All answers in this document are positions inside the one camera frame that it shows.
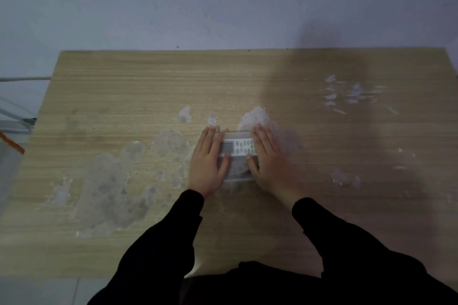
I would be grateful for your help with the person's right forearm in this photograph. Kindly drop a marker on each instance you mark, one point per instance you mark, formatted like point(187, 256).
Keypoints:
point(350, 251)

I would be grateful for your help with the person's left forearm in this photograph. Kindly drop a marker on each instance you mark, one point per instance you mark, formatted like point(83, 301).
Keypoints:
point(161, 247)

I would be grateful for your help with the person's left middle finger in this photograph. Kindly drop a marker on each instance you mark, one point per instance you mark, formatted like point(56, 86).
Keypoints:
point(209, 138)

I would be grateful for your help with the person's right middle finger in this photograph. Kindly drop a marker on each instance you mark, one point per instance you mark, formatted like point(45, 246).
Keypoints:
point(264, 138)

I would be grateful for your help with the person's black top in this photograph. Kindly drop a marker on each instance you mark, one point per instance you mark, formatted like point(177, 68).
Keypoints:
point(250, 285)

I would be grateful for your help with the person's left hand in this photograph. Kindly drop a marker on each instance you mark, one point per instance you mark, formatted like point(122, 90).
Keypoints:
point(204, 172)

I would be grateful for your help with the grey metal rack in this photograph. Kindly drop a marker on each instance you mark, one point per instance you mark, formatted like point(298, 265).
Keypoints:
point(16, 117)

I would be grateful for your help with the person's right hand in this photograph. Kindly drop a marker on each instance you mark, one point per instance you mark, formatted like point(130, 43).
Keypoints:
point(272, 172)

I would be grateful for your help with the person's left thumb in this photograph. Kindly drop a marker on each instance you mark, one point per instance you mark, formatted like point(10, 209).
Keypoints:
point(225, 167)

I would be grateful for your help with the person's right thumb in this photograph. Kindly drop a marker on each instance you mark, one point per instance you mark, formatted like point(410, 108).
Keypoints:
point(252, 166)

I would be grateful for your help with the white remote control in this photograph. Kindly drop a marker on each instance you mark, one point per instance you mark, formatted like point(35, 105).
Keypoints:
point(239, 146)

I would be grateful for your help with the grey wall pipe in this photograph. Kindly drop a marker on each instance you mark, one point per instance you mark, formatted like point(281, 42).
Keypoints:
point(25, 79)

